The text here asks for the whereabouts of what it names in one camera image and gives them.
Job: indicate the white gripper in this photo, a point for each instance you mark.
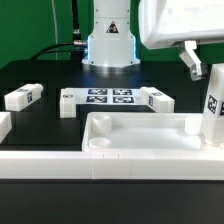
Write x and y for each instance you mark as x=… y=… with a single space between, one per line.
x=165 y=23

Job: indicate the printed fiducial marker sheet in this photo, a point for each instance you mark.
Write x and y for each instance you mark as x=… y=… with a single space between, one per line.
x=108 y=96

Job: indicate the white front obstacle bar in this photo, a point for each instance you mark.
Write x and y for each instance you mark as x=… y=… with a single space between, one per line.
x=131 y=166

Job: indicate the white desk top tray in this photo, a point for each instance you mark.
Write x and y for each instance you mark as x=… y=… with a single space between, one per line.
x=132 y=131

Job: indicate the white left obstacle block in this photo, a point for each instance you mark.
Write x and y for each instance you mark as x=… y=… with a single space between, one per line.
x=5 y=125

